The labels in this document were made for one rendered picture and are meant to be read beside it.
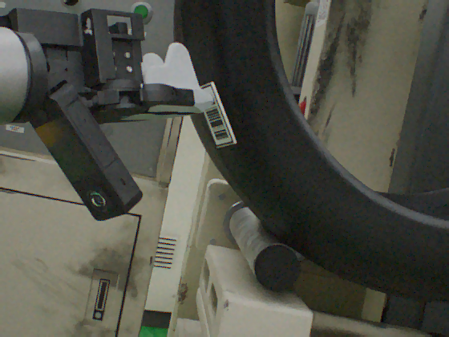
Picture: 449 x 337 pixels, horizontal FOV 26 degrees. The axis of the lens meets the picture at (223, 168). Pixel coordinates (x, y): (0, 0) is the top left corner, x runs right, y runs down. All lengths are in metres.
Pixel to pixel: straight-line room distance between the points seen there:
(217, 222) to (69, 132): 0.53
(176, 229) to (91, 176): 3.76
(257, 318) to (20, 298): 0.78
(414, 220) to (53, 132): 0.35
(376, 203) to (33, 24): 0.35
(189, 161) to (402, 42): 3.23
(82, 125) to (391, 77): 0.64
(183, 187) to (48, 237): 2.90
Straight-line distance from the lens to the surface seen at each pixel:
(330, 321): 1.26
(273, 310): 0.94
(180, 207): 4.52
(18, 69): 0.73
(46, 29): 0.78
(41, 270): 1.65
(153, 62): 0.88
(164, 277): 4.56
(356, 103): 1.31
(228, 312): 0.94
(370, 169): 1.32
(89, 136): 0.77
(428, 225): 0.92
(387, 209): 0.91
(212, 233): 1.27
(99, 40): 0.78
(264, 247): 0.94
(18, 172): 1.64
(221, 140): 0.91
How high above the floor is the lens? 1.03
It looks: 3 degrees down
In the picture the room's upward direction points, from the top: 12 degrees clockwise
